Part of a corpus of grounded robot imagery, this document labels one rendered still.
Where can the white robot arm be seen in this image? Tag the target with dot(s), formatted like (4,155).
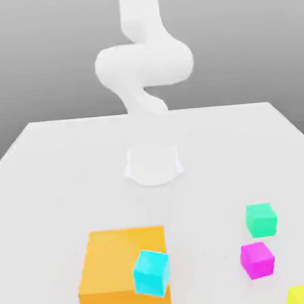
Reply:
(144,61)

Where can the small cyan cube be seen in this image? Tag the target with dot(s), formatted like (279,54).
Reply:
(151,272)

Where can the small magenta cube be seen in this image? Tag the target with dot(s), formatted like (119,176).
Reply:
(257,261)

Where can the small green cube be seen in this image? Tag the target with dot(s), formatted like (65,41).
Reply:
(262,220)

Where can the large orange box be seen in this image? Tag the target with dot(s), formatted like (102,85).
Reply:
(110,264)

